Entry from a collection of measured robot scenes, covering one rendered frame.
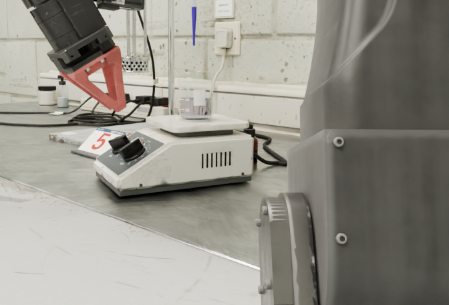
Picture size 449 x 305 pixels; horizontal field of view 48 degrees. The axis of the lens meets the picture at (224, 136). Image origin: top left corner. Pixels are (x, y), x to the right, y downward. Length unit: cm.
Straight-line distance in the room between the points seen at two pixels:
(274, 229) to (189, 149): 51
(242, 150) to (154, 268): 30
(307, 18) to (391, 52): 103
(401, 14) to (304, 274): 9
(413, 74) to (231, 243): 36
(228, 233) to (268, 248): 36
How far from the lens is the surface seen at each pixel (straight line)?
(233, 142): 70
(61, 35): 62
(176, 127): 67
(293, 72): 121
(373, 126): 16
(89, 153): 93
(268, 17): 126
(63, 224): 57
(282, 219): 16
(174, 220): 57
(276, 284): 16
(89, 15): 62
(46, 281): 45
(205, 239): 51
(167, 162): 66
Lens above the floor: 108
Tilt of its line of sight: 9 degrees down
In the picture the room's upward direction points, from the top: 1 degrees clockwise
